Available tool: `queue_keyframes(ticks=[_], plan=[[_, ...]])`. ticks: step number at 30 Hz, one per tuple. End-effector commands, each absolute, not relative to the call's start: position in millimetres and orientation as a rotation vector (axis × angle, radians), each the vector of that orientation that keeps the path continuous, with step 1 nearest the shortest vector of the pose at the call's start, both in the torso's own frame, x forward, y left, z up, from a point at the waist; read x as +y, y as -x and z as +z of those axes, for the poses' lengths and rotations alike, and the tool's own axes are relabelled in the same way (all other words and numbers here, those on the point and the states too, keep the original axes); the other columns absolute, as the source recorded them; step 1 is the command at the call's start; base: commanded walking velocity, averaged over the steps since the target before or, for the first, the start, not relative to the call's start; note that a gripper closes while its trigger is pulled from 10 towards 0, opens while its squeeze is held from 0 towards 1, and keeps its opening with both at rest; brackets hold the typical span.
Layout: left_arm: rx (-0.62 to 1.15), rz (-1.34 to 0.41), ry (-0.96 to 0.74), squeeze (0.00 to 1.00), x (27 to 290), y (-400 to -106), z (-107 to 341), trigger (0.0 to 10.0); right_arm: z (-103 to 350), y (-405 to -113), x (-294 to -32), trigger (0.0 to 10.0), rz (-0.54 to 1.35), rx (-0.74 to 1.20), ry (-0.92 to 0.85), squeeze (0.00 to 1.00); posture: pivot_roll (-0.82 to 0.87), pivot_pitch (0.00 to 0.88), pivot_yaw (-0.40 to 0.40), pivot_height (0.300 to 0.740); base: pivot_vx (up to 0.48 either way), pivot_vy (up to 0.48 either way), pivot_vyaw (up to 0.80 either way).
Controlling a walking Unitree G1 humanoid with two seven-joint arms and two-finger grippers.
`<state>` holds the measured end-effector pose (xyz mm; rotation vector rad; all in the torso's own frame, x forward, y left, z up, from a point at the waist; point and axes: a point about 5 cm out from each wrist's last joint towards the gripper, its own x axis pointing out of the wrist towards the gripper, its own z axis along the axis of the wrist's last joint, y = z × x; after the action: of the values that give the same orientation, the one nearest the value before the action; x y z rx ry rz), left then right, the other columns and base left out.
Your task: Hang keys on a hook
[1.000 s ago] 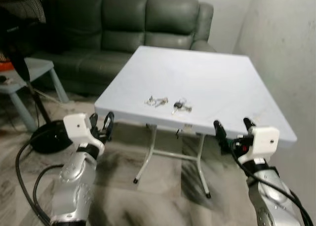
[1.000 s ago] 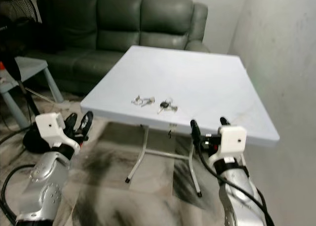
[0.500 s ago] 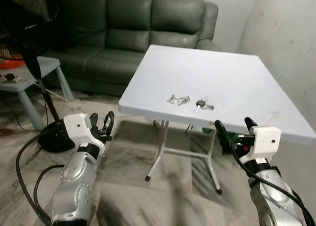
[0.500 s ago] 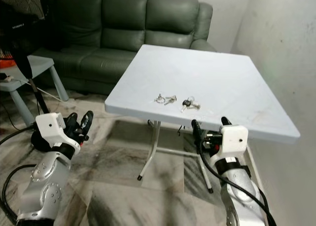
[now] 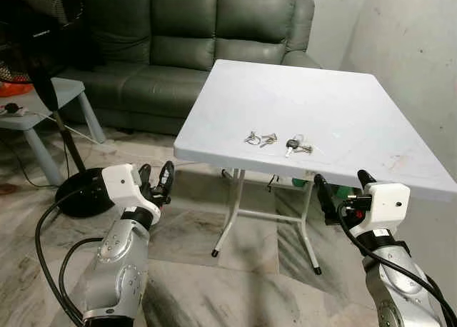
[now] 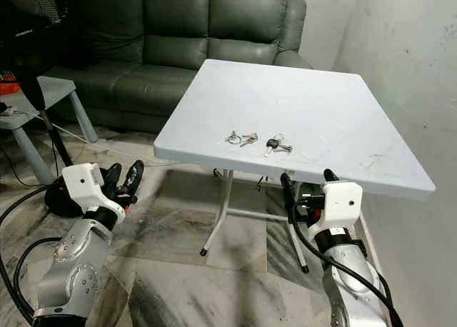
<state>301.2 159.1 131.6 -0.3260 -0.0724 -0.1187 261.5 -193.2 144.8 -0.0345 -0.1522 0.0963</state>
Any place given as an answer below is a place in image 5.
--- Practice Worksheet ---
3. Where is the black standing fan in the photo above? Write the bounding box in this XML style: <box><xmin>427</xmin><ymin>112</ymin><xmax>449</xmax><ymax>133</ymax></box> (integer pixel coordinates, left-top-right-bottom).
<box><xmin>0</xmin><ymin>0</ymin><xmax>115</xmax><ymax>218</ymax></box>

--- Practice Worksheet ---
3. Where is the white folding table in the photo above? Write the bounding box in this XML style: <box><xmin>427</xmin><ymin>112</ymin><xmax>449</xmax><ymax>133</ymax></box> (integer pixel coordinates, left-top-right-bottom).
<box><xmin>174</xmin><ymin>59</ymin><xmax>457</xmax><ymax>276</ymax></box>

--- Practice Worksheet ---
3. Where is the silver key bunch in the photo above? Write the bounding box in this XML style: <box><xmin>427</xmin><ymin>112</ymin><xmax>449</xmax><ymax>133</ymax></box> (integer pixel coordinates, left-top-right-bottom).
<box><xmin>243</xmin><ymin>131</ymin><xmax>279</xmax><ymax>149</ymax></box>

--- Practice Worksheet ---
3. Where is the small grey side table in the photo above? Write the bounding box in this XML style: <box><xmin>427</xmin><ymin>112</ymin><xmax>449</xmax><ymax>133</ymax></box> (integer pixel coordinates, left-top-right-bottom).
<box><xmin>0</xmin><ymin>77</ymin><xmax>106</xmax><ymax>187</ymax></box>

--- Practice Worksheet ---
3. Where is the dark green leather sofa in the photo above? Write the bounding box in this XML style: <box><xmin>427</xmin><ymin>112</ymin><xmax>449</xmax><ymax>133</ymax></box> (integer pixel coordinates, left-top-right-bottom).
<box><xmin>57</xmin><ymin>0</ymin><xmax>322</xmax><ymax>136</ymax></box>

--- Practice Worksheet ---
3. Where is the white power adapter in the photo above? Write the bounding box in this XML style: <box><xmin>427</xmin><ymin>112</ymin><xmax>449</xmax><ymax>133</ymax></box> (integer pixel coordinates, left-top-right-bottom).
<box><xmin>0</xmin><ymin>102</ymin><xmax>29</xmax><ymax>119</ymax></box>

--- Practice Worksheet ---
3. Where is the orange object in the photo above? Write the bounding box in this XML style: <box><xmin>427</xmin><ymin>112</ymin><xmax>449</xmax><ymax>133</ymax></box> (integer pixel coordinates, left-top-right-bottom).
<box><xmin>0</xmin><ymin>82</ymin><xmax>33</xmax><ymax>98</ymax></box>

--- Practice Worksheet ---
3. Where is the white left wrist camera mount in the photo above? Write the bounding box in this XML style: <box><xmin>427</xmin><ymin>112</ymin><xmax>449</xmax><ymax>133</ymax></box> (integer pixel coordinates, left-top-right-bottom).
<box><xmin>101</xmin><ymin>163</ymin><xmax>161</xmax><ymax>224</ymax></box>

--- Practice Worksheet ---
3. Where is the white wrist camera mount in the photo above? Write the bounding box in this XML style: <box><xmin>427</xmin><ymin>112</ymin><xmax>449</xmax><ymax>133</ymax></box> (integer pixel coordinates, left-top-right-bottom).
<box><xmin>101</xmin><ymin>163</ymin><xmax>161</xmax><ymax>224</ymax></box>
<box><xmin>355</xmin><ymin>183</ymin><xmax>411</xmax><ymax>231</ymax></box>

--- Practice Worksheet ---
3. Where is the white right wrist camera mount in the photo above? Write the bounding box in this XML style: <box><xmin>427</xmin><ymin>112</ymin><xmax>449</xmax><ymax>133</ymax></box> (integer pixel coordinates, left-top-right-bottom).
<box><xmin>355</xmin><ymin>183</ymin><xmax>411</xmax><ymax>231</ymax></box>

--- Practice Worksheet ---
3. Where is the thin white power cable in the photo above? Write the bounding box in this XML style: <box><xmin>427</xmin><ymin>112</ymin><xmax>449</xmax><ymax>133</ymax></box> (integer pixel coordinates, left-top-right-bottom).
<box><xmin>21</xmin><ymin>109</ymin><xmax>115</xmax><ymax>148</ymax></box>

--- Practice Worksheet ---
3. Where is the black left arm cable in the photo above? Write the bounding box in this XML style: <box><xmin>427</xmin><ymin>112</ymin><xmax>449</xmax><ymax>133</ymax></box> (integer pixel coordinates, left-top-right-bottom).
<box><xmin>34</xmin><ymin>188</ymin><xmax>104</xmax><ymax>327</ymax></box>

